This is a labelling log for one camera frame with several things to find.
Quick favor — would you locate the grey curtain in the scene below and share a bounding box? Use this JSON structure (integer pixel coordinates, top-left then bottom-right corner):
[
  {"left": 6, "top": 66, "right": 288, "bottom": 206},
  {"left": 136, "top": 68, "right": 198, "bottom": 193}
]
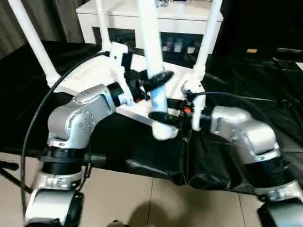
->
[{"left": 0, "top": 0, "right": 86, "bottom": 55}]

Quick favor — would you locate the black mat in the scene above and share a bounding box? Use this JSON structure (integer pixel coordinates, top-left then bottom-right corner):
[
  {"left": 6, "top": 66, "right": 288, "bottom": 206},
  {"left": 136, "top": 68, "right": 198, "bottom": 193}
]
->
[{"left": 0, "top": 40, "right": 303, "bottom": 196}]

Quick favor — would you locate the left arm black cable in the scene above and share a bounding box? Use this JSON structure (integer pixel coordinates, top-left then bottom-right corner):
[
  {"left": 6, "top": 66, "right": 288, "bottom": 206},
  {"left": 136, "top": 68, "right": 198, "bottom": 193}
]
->
[{"left": 20, "top": 50, "right": 112, "bottom": 218}]

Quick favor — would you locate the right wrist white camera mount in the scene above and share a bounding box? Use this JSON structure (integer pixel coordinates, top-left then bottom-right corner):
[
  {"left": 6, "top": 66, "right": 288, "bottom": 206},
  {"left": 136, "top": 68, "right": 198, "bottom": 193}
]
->
[{"left": 180, "top": 79, "right": 207, "bottom": 131}]

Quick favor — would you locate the white plastic table top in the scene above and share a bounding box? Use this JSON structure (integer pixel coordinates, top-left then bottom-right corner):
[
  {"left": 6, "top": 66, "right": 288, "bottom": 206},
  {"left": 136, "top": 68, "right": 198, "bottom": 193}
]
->
[{"left": 47, "top": 50, "right": 207, "bottom": 129}]

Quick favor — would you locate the black stand leg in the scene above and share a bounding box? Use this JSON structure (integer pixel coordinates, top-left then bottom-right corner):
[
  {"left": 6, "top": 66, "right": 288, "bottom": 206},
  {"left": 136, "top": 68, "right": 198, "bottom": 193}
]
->
[{"left": 0, "top": 161, "right": 33, "bottom": 194}]

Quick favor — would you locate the white cabinet with glass doors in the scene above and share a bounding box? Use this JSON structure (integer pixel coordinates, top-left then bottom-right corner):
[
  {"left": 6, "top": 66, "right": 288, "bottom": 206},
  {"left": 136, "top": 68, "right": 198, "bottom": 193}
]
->
[{"left": 76, "top": 0, "right": 225, "bottom": 70}]

